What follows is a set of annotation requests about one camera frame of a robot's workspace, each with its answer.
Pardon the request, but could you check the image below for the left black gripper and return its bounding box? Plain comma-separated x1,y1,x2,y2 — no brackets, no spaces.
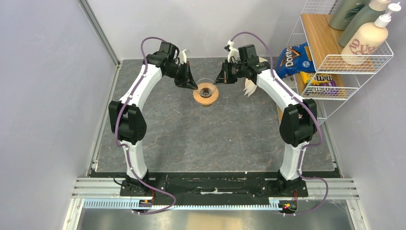
165,62,198,91

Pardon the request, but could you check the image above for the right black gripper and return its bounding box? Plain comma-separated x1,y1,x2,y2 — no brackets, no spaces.
214,60,246,85

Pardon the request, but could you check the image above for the clear glass dripper cone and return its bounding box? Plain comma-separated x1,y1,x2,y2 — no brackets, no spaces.
196,78,217,98

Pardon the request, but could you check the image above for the round wooden dripper stand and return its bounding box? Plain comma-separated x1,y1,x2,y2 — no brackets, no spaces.
193,87,219,107

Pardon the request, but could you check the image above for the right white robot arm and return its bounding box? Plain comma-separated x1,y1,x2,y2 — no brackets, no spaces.
215,41,318,196

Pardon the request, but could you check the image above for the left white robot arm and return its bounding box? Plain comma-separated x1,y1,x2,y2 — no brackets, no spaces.
108,42,197,196

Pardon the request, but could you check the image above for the blue Doritos chip bag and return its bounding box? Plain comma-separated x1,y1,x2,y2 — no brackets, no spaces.
274,43,316,79

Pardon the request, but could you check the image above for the yellow M&M's candy bag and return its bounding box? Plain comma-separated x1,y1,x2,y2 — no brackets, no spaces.
300,71,338,96

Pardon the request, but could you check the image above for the dark green bottle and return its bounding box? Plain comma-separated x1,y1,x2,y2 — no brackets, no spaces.
329,0,369,31

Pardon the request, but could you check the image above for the cream pump lotion bottle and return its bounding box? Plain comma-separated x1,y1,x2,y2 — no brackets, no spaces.
341,2,401,66

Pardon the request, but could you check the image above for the green bottle beige cap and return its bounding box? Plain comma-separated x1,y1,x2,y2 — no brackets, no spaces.
338,0,391,47

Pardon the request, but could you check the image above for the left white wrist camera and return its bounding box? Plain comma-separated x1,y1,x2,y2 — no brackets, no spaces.
178,49,190,65

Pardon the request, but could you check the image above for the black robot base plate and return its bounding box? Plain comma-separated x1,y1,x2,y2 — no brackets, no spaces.
120,172,309,206

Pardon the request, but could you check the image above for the white wire shelf rack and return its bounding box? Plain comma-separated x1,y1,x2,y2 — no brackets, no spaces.
277,0,394,127

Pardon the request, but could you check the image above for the aluminium frame rail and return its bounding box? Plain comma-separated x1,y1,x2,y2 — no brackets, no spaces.
63,178,368,230

